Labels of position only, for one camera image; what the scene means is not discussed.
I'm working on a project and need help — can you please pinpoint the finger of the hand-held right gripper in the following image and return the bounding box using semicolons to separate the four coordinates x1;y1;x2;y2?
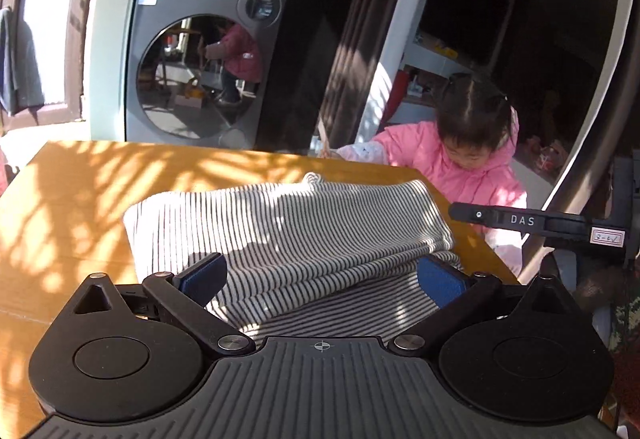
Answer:
448;202;555;241

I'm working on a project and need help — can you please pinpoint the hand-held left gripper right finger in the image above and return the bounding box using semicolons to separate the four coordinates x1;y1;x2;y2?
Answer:
391;255;577;356

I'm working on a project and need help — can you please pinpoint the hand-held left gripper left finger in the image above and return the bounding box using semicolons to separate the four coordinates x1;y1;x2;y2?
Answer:
74;252;256;358

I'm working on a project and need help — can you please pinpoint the black white striped garment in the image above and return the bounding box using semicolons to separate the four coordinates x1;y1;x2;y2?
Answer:
122;172;464;346

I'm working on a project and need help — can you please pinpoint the camouflage clothing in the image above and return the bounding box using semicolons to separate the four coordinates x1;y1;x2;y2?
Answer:
606;297;640;351

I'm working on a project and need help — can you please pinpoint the grey front-load washing machine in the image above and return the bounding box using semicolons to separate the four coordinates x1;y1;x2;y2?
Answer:
122;0;292;151

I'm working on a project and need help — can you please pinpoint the dark brown curtain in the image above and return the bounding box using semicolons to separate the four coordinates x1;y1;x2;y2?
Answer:
318;0;422;144

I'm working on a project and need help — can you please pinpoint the grey hanging cloth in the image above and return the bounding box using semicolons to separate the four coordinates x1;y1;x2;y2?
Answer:
0;6;47;116

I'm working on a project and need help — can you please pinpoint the brown wooden door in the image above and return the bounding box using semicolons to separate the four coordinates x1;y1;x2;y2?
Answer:
0;0;103;126

